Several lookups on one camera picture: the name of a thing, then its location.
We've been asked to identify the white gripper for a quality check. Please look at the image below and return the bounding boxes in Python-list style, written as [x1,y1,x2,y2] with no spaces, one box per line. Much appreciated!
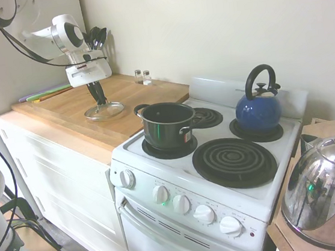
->
[63,57,116,110]

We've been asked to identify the glass pot lid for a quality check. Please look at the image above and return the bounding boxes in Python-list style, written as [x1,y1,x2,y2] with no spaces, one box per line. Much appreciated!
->
[83,99,127,124]

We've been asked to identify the black cooking pot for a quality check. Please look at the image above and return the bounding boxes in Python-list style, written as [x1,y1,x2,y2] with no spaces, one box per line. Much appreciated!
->
[132,98,200,153]

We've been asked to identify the small coil burner under pot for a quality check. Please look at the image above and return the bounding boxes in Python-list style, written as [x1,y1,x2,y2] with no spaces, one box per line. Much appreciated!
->
[141,132,201,163]

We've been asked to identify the wooden butcher block counter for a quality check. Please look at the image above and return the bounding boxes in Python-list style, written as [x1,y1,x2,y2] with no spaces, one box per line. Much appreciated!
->
[8,65,195,152]

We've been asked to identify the orange cutting mat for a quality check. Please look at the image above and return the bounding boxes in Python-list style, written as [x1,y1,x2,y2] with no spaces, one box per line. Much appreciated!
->
[32,86,75,104]

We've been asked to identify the glass shaker with silver cap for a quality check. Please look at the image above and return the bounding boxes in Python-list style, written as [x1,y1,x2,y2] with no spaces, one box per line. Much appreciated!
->
[141,69,153,87]
[133,69,144,85]

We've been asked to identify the green cutting mat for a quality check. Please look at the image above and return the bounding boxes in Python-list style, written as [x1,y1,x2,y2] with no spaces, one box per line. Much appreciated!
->
[25,83,74,104]

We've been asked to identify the black spoon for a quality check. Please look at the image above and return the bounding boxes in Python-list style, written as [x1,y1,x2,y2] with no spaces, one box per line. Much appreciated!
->
[82,30,94,51]
[89,26,102,51]
[97,27,109,50]

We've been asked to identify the purple cutting mat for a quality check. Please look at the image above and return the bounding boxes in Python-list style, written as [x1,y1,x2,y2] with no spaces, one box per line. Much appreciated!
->
[17,84,62,104]

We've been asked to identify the white cabinet with wooden countertop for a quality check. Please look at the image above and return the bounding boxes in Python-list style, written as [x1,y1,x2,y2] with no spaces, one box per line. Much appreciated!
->
[0,100,131,251]

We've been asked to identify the white stove knob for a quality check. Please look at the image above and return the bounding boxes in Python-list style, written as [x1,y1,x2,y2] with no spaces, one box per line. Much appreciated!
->
[171,193,193,215]
[217,214,244,236]
[192,203,217,227]
[118,167,138,190]
[151,184,171,205]

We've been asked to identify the coil burner under blue kettle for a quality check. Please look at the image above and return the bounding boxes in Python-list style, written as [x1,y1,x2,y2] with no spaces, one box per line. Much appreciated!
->
[228,113,285,147]

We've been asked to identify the large coil burner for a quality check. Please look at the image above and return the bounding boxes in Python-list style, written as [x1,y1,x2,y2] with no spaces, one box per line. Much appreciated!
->
[190,132,281,194]

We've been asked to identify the white electric stove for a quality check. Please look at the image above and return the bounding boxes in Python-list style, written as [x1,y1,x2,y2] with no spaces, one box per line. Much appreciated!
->
[99,64,327,251]

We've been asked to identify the wooden side table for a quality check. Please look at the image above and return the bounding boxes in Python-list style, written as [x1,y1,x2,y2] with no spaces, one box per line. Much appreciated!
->
[254,115,335,251]

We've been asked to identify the shiny silver kettle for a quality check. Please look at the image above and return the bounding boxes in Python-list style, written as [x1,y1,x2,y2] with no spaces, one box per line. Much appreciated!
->
[273,131,335,251]

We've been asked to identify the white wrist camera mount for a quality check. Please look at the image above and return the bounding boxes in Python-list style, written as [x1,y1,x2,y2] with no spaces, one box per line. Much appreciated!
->
[66,46,104,68]

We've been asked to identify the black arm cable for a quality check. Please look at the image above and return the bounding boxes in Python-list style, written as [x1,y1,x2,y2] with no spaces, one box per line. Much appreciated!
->
[0,15,109,75]

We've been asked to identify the white oven door handle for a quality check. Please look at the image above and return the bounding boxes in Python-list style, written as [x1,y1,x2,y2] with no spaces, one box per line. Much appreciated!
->
[117,186,225,251]

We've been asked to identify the blue kettle with black handle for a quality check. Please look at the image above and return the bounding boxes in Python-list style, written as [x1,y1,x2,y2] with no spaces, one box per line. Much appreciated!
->
[229,62,286,135]

